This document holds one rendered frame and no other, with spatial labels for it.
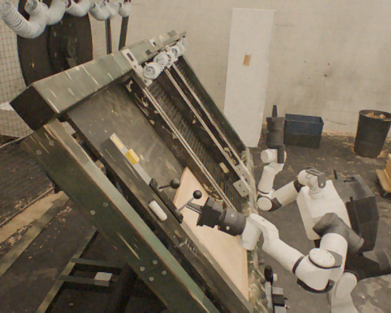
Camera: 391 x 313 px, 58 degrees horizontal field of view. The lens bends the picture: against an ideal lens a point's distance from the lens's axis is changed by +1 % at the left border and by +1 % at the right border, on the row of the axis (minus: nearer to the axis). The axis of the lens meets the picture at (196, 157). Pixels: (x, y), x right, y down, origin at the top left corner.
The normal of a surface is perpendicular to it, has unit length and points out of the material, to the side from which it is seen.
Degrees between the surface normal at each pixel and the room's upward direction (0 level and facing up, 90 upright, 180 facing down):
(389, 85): 90
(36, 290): 0
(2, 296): 0
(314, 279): 91
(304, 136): 90
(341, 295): 90
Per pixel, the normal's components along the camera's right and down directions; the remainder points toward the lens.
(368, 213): -0.11, 0.40
